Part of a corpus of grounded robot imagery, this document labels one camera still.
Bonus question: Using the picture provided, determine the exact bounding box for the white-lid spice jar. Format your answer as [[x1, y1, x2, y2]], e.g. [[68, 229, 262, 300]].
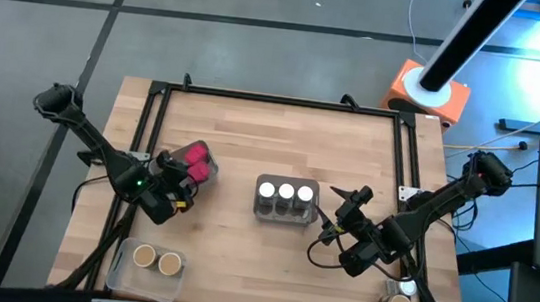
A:
[[294, 184, 316, 217], [275, 181, 298, 215], [256, 180, 278, 213], [384, 277, 419, 299]]

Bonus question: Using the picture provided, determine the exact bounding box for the white floor cable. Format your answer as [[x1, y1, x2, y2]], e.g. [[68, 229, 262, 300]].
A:
[[402, 0, 436, 66]]

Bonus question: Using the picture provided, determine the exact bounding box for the light grey plastic bin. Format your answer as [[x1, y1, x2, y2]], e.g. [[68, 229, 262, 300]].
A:
[[158, 135, 224, 190]]

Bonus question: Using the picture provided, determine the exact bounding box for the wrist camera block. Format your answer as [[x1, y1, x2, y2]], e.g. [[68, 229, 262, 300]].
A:
[[335, 238, 385, 282], [135, 191, 180, 228]]

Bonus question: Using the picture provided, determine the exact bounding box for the black slanted pole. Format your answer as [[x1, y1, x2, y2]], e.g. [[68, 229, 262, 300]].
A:
[[416, 0, 529, 102]]

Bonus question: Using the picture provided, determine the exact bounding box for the white round disc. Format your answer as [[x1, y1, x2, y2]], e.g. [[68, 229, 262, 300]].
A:
[[399, 63, 456, 111]]

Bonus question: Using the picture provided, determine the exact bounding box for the red-lid spice tin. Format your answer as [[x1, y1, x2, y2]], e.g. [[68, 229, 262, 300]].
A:
[[182, 142, 210, 166], [185, 161, 213, 185]]

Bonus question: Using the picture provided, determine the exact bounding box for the orange box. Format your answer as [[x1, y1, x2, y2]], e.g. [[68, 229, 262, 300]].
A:
[[378, 56, 475, 136]]

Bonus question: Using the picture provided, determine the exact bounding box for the clear plastic bin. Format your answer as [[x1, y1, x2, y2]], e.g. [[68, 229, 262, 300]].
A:
[[103, 234, 190, 302]]

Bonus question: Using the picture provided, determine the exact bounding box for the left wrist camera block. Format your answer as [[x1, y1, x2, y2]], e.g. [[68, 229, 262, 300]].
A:
[[135, 191, 180, 228]]

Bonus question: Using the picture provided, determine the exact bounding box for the smoked translucent plastic bin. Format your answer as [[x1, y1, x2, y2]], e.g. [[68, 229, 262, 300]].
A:
[[251, 172, 323, 228]]

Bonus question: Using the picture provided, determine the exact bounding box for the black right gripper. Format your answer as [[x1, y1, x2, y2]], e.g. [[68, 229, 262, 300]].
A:
[[313, 180, 398, 250]]

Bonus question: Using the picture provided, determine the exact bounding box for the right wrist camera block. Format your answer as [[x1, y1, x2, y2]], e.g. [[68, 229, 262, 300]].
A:
[[335, 238, 385, 282]]

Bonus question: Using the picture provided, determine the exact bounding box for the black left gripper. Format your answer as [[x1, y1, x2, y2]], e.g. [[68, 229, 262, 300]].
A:
[[146, 148, 199, 212]]

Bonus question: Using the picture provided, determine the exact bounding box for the black aluminium table frame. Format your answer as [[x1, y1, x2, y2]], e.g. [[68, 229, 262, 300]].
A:
[[55, 61, 490, 302]]

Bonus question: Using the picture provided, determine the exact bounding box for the beige floor cable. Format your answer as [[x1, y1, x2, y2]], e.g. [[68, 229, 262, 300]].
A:
[[443, 72, 540, 160]]

